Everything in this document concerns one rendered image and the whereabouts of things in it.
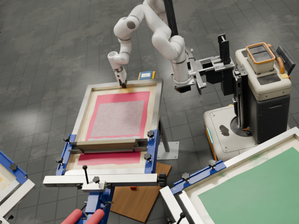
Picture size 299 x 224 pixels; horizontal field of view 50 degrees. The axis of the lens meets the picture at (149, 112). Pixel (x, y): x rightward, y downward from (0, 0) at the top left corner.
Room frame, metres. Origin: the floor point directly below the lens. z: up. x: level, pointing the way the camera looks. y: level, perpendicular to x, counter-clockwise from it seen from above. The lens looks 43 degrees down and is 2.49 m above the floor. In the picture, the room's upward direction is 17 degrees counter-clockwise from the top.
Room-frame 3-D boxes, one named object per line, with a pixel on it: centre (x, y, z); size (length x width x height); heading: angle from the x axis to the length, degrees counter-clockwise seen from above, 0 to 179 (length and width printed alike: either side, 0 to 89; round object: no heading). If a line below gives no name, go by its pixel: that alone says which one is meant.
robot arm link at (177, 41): (1.68, -0.27, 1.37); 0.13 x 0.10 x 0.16; 148
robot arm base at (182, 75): (1.69, -0.29, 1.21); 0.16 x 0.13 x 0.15; 84
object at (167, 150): (2.07, -0.06, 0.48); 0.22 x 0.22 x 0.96; 71
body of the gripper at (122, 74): (1.92, 0.12, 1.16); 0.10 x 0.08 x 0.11; 161
